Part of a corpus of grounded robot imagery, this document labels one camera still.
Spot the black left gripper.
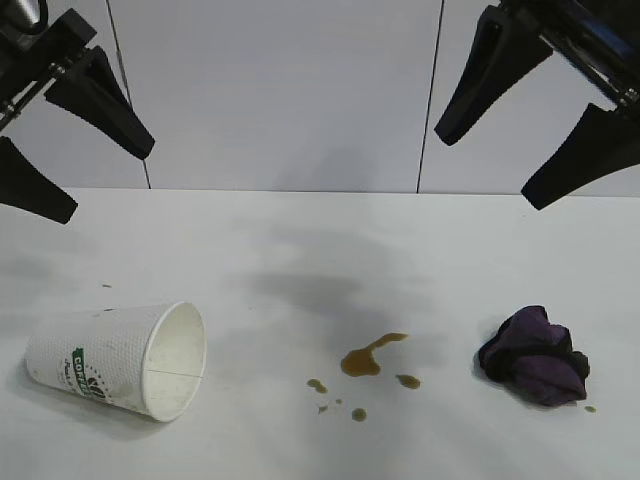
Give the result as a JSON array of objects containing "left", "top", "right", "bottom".
[{"left": 0, "top": 0, "right": 156, "bottom": 225}]

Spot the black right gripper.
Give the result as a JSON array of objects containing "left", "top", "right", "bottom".
[{"left": 433, "top": 0, "right": 640, "bottom": 211}]

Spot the white paper coffee cup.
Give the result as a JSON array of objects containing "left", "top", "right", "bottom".
[{"left": 24, "top": 300, "right": 208, "bottom": 424}]

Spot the purple black cloth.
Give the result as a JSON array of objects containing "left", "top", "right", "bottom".
[{"left": 474, "top": 303, "right": 591, "bottom": 407}]

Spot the brown coffee puddle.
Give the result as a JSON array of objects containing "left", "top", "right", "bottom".
[{"left": 340, "top": 332, "right": 410, "bottom": 376}]

